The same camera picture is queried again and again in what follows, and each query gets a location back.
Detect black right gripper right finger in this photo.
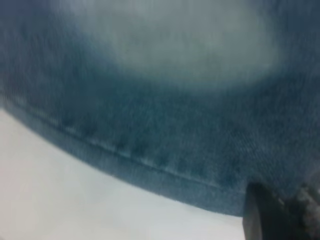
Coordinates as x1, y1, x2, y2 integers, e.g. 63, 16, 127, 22
284, 183, 320, 240

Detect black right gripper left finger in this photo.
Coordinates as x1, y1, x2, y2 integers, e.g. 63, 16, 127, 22
242, 182, 319, 240

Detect blue denim kids pants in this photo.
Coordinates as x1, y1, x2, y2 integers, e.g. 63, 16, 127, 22
0, 0, 320, 219

